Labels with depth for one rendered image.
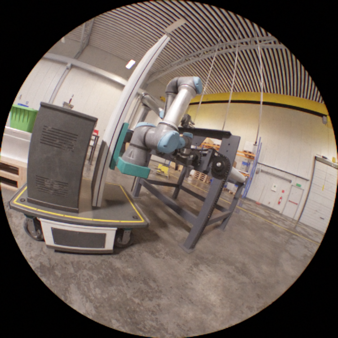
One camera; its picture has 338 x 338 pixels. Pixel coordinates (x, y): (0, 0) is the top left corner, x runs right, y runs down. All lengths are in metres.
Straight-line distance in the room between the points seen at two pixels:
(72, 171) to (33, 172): 0.24
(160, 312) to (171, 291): 0.19
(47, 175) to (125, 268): 0.73
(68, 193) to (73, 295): 0.56
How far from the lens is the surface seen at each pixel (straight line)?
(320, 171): 11.18
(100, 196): 0.82
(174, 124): 0.61
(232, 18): 8.10
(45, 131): 0.68
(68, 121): 0.64
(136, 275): 0.91
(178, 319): 0.85
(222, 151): 1.10
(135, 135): 0.66
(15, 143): 1.68
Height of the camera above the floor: 0.76
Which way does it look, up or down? 5 degrees down
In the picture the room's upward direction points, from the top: 19 degrees clockwise
